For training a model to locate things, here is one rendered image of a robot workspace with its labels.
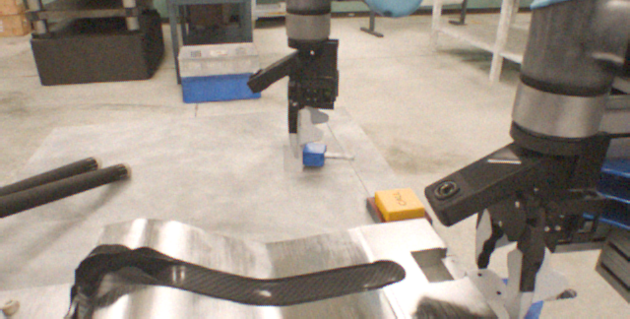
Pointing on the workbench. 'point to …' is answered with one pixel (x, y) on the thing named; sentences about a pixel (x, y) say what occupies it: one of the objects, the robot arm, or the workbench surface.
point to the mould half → (320, 252)
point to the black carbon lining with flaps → (364, 275)
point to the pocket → (434, 265)
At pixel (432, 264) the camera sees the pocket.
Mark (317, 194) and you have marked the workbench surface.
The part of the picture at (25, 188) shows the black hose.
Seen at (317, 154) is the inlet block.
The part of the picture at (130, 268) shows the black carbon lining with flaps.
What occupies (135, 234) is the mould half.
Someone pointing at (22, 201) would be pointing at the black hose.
